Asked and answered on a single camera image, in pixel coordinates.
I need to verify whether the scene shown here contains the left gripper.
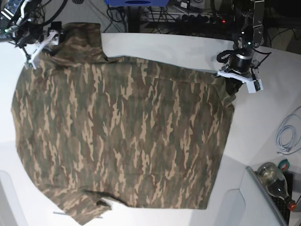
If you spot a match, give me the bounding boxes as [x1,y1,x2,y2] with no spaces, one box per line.
[216,48,263,93]

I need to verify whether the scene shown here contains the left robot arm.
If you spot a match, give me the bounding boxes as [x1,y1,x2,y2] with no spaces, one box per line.
[216,0,265,93]

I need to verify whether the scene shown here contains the white label plate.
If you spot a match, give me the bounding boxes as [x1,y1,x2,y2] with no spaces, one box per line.
[53,211,103,219]

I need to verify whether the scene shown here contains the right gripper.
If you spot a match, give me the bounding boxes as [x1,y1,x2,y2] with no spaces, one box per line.
[0,20,63,69]

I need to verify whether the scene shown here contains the light blue coiled cable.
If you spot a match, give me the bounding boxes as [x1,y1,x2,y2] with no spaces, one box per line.
[275,107,301,155]

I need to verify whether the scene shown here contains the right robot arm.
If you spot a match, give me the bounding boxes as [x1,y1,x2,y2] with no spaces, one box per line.
[0,0,68,69]

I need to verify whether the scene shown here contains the black power strip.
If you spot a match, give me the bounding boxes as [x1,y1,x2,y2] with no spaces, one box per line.
[176,14,232,26]

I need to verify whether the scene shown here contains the camouflage t-shirt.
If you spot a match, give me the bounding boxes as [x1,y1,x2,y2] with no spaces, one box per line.
[11,23,238,225]

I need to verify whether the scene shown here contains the green tape roll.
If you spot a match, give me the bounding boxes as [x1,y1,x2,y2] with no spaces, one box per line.
[278,159,290,172]

